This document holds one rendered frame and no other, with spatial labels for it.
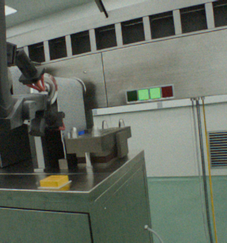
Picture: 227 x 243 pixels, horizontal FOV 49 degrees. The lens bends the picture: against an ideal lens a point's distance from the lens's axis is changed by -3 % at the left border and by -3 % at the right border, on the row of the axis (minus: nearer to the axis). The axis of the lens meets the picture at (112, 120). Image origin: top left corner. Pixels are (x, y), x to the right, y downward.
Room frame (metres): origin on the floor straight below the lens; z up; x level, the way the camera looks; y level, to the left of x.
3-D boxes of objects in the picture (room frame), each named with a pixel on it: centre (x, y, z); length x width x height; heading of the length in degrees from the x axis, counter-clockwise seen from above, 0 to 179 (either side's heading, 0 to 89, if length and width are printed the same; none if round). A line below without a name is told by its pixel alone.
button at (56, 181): (0.85, 0.22, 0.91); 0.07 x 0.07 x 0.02; 68
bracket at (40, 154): (1.10, 0.33, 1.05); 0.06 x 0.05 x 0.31; 158
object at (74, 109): (1.21, 0.18, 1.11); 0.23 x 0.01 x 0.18; 158
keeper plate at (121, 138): (1.19, -0.03, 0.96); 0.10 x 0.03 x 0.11; 158
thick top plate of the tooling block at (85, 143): (1.21, 0.06, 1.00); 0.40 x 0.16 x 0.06; 158
